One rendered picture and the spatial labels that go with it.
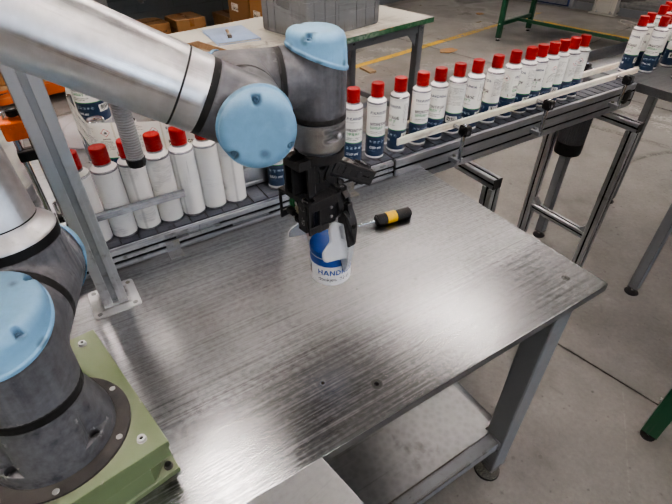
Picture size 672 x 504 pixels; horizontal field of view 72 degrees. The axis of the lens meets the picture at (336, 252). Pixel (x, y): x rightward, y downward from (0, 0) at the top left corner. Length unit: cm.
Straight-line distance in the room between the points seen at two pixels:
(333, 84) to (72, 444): 54
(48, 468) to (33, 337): 18
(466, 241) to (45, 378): 86
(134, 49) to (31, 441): 46
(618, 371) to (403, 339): 139
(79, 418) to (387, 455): 94
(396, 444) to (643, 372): 112
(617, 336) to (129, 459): 197
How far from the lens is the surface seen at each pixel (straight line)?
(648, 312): 248
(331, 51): 59
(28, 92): 83
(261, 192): 118
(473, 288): 100
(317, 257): 76
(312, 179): 66
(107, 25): 45
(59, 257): 70
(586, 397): 202
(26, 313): 59
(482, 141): 156
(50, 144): 85
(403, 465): 143
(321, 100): 60
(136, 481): 73
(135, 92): 45
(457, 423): 152
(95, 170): 104
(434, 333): 90
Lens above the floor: 149
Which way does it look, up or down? 39 degrees down
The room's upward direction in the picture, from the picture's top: straight up
